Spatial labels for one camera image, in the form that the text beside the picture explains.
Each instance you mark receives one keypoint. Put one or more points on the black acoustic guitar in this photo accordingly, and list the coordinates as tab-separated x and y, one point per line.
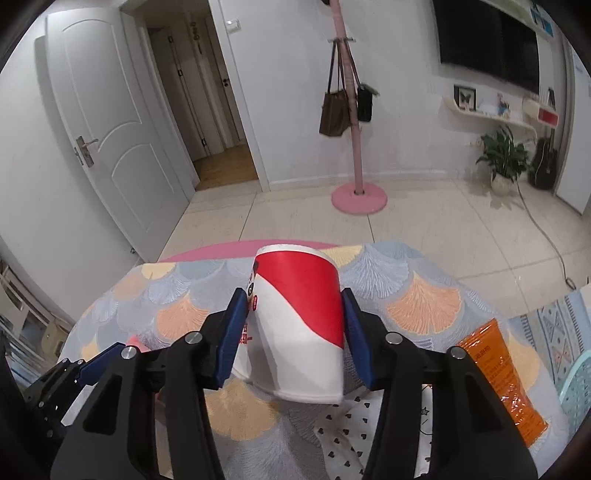
544	166

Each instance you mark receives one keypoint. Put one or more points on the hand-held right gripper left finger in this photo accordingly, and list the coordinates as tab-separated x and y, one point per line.
231	337

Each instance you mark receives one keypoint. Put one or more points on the white room door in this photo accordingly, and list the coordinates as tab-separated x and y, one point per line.
115	115

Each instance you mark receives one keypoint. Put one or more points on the white black dotted packet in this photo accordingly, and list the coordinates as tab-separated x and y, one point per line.
341	434

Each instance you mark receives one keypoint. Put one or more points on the pink round table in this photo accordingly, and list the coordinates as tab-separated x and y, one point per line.
221	249

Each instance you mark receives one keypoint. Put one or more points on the black wall television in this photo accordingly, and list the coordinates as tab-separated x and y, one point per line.
485	41

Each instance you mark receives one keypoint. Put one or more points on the orange plastic snack packet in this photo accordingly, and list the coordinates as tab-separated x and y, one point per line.
503	378

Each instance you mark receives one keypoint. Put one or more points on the light blue plastic basket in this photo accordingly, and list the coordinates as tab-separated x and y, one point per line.
577	392

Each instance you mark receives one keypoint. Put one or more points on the framed butterfly picture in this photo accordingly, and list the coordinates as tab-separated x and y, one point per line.
465	98

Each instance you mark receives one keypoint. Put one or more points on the white low rack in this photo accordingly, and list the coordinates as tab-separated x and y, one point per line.
23	300

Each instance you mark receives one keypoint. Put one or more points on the black small bag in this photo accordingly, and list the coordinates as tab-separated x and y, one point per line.
364	106

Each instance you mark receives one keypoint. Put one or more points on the brown tote bag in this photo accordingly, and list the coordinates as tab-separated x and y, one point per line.
333	113

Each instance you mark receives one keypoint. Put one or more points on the low white wall shelf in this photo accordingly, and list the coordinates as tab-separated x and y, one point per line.
489	117

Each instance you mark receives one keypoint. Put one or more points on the red white paper cup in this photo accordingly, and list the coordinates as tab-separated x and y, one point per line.
295	314

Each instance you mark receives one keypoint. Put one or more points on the white hallway door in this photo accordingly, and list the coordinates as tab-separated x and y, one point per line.
221	115

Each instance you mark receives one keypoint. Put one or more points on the round table with patterned cloth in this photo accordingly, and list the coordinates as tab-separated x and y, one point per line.
415	300

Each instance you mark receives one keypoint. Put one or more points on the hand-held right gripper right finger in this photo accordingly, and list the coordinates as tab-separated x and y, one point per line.
360	337

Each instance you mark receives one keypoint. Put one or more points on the small colourful figurine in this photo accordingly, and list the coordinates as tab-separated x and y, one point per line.
503	105

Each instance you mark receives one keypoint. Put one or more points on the patterned blue rug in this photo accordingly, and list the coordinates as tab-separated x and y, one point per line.
554	318

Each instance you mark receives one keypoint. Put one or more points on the white light switch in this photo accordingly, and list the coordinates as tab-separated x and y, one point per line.
233	25

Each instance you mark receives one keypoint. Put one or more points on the blue white wall cube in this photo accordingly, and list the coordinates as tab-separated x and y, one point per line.
542	18

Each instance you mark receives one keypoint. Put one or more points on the red white wall box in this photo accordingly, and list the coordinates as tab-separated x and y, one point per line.
547	115

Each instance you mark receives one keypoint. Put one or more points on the green potted plant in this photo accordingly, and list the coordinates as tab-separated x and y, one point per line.
503	152

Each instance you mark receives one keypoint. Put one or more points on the pink coat rack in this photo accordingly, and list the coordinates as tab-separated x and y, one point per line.
355	138

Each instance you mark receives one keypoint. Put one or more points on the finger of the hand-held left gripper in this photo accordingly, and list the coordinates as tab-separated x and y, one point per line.
99	364

